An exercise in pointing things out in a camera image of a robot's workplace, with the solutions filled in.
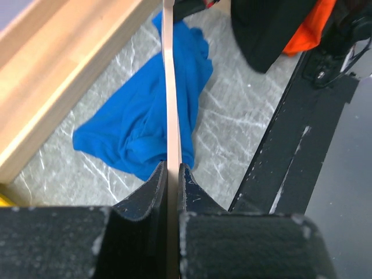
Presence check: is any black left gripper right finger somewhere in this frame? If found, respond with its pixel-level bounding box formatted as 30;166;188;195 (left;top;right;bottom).
177;163;229;215

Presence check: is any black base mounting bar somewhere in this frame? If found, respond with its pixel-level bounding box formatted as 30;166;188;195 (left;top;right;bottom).
228;51;359;214

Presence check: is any beige wooden hanger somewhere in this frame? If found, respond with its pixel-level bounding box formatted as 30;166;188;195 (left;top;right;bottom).
162;1;182;278

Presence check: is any wooden clothes rack centre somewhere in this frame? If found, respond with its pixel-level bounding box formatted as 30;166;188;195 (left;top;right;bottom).
1;1;158;184

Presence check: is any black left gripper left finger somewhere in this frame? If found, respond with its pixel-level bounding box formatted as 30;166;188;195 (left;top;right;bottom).
113;162;167;221

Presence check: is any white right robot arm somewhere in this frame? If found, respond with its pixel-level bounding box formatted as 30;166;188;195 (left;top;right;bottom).
230;1;371;88

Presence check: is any blue tank top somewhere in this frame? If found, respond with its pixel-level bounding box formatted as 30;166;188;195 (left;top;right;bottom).
73;21;213;181

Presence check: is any black hanging garment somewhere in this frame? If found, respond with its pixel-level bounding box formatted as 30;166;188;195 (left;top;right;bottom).
231;0;316;73

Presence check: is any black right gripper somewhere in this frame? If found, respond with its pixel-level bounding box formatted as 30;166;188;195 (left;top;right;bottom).
173;0;230;22

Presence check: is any yellow plastic tray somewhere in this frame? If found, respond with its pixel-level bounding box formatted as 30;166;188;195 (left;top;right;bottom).
0;194;15;207

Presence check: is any orange hanging garment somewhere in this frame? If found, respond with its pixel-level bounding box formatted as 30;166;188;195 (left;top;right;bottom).
282;0;337;56

